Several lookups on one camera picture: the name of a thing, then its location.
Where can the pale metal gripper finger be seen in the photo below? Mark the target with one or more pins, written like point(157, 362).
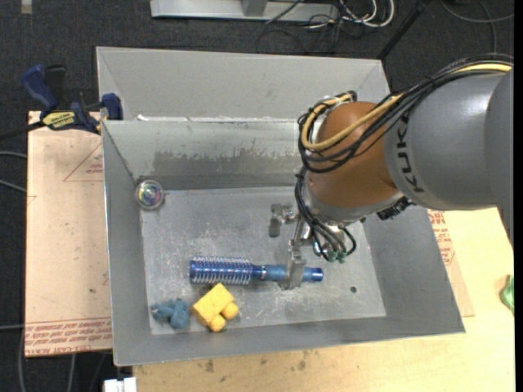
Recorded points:
point(295, 275)
point(275, 223)

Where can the grey metal bin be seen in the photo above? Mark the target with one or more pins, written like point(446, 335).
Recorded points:
point(229, 227)

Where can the blue round hairbrush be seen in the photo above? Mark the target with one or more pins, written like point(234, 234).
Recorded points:
point(229, 271)

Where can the yellow foam block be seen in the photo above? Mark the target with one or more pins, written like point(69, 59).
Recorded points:
point(210, 305)

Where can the blue toy animal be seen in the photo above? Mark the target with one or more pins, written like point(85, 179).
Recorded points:
point(176, 314)

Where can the clear glass ball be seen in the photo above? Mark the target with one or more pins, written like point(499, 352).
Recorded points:
point(149, 194)

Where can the pale green cloth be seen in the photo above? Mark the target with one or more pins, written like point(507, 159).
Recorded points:
point(508, 294)

